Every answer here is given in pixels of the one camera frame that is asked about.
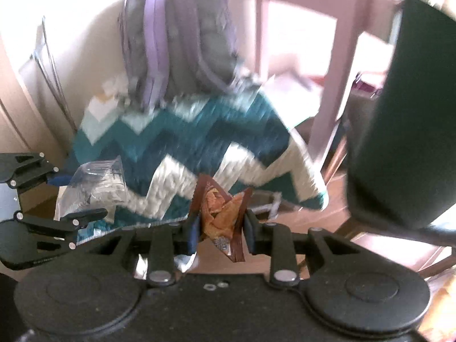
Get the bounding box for clear plastic bag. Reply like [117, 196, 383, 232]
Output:
[53, 157, 129, 230]

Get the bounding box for teal cream zigzag quilt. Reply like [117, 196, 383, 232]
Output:
[66, 85, 328, 243]

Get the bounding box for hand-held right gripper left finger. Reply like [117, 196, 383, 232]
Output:
[96, 217, 199, 287]

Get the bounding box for metal bench frame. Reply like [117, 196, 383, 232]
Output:
[249, 190, 282, 221]

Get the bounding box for brown snack wrapper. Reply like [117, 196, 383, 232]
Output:
[192, 174, 254, 262]

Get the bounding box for purple grey backpack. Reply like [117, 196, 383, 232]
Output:
[119, 0, 264, 111]

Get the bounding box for dark wooden chair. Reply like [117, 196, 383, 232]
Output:
[331, 217, 456, 278]

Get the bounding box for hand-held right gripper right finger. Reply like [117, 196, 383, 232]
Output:
[244, 210, 357, 287]

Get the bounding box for pink desk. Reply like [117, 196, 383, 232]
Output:
[255, 0, 403, 186]

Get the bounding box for white notebook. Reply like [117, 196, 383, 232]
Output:
[265, 73, 321, 118]

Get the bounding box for beige door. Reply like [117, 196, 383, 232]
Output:
[0, 39, 68, 164]

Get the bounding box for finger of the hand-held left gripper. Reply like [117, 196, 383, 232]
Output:
[0, 208, 108, 270]
[0, 152, 70, 189]

